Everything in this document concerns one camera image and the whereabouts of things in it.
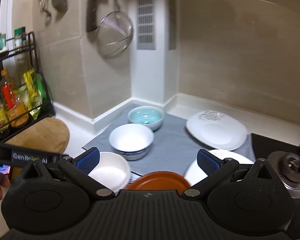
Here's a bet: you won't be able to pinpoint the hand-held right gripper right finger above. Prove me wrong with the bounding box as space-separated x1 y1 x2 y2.
184 149 283 197

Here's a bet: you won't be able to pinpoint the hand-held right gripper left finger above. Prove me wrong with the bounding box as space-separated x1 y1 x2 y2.
15 147 115 197

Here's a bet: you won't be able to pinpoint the plain white bowl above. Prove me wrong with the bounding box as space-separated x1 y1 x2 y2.
88 151 131 191

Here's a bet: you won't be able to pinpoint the plain white round plate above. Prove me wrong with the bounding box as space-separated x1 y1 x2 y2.
184 149 255 187

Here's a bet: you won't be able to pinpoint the wooden cutting board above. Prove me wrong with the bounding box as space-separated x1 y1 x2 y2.
4 117 70 180

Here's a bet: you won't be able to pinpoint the white plate with floral print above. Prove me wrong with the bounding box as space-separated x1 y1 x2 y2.
185 110 248 151

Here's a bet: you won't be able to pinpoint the grey table mat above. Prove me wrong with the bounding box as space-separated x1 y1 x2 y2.
82 103 256 177

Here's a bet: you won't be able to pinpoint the white bowl with blue pattern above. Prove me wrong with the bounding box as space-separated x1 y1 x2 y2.
108 123 155 161

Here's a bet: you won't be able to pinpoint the brown plate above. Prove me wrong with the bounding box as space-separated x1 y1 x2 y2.
125 171 192 195

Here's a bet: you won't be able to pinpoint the black stove top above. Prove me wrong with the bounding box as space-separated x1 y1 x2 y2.
250 129 300 170

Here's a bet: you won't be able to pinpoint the yellow green snack packet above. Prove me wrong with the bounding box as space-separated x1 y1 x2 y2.
23 68 43 120

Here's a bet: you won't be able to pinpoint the light blue bowl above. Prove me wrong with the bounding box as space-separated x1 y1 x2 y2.
127 105 165 132

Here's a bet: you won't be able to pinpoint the gas stove burner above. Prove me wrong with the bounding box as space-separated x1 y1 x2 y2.
266 151 300 199

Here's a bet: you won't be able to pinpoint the green cap spice jar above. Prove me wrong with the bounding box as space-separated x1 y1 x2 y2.
14 26 27 47

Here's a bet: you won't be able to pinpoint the metal mesh strainer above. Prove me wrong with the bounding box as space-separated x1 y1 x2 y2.
96 7 134 58

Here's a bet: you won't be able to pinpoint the black hanging holder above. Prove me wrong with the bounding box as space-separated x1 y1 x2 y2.
86 0 109 33

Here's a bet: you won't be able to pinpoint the hanging metal utensils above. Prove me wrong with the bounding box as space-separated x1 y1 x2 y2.
36 0 53 26

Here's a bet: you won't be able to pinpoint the black wire spice rack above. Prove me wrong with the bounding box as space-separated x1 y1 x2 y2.
0 31 56 140

